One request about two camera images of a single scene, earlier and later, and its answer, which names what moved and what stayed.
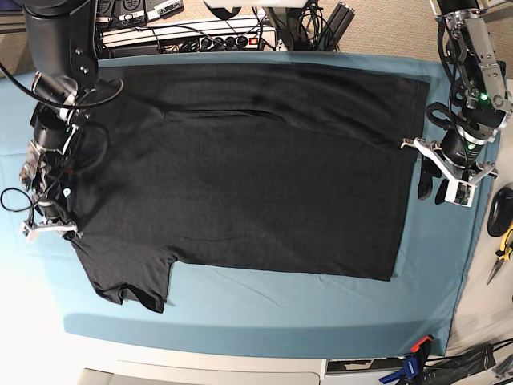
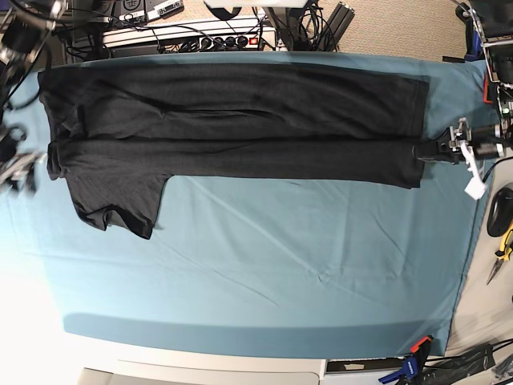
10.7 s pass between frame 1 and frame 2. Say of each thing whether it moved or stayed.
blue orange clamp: stayed
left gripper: moved
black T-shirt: moved
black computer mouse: stayed
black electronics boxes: stayed
